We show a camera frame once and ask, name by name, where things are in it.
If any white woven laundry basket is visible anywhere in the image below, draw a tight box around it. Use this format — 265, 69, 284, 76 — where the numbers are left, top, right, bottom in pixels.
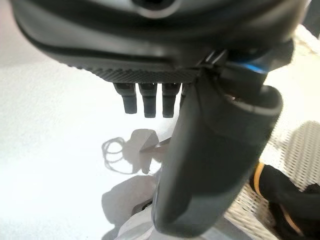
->
223, 23, 320, 240

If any coiled white floor cable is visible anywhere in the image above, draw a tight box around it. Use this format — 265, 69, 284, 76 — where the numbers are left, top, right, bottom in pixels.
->
101, 136, 136, 175

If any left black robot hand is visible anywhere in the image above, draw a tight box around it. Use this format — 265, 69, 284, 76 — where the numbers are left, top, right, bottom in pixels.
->
9, 0, 309, 239

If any dark navy garment orange trim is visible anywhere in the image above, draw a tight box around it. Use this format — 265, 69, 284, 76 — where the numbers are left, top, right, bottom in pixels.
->
249, 161, 320, 240

